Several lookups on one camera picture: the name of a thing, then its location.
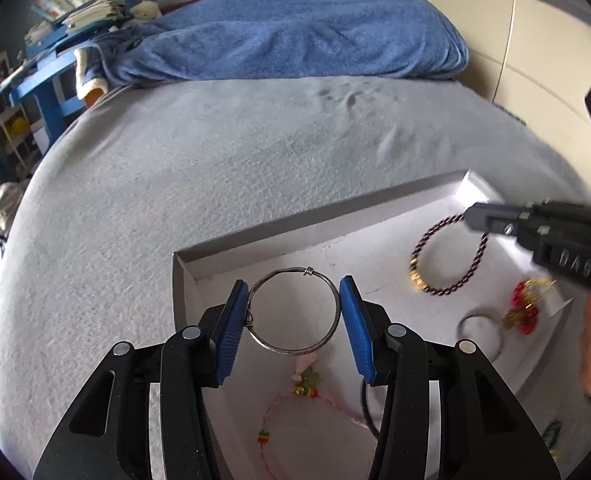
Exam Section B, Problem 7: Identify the red bead gold necklace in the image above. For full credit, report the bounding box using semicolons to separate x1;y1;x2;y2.
502;277;559;336

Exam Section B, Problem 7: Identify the dark braided bead bracelet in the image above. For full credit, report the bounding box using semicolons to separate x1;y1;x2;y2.
408;211;491;297

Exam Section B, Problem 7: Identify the silver band bangle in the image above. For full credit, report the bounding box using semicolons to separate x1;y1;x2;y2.
456;312;505;363

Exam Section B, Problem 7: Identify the dark band bangle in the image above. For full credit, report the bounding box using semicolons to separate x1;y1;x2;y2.
361;379;380;439

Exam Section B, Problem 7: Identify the silver hoop bangle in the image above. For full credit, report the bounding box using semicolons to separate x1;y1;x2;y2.
245;266;341;356

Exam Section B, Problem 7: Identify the red string charm bracelet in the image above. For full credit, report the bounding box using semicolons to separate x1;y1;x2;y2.
255;351;377;480

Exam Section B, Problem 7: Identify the grey bed sheet mattress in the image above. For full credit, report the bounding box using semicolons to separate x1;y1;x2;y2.
0;77;591;476

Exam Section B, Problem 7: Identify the grey cardboard tray box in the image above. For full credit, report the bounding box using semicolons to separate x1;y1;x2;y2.
172;171;563;479

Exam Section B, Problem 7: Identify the beige wardrobe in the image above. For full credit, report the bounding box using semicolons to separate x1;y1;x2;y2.
429;0;591;189

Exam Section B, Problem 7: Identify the blue blanket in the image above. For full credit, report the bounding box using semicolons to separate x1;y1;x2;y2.
75;0;470;99

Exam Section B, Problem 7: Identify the blue desk with shelf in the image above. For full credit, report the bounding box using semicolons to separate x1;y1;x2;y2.
0;0;135;148

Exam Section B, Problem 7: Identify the white plush toy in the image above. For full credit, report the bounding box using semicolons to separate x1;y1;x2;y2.
129;0;162;24

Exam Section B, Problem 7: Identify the white wire rack shelf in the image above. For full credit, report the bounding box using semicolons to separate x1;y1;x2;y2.
0;51;41;180

